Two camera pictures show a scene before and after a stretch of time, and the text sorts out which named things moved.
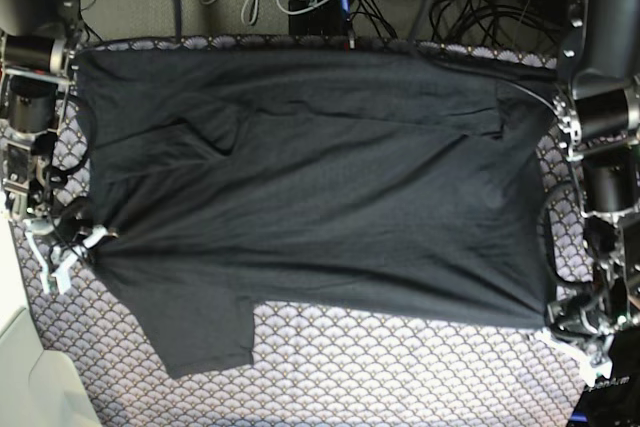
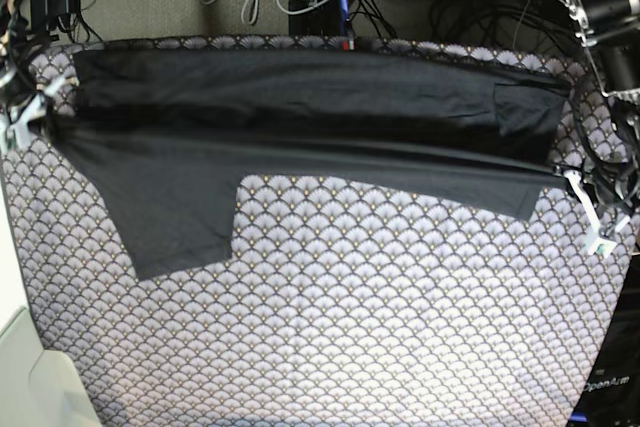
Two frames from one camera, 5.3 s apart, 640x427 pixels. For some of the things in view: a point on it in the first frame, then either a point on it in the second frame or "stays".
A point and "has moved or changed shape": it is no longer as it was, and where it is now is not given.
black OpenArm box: x=614 y=401 stays
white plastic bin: x=37 y=388 stays
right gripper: x=64 y=220 -> x=21 y=99
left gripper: x=589 y=318 -> x=612 y=188
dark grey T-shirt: x=396 y=183 has moved or changed shape
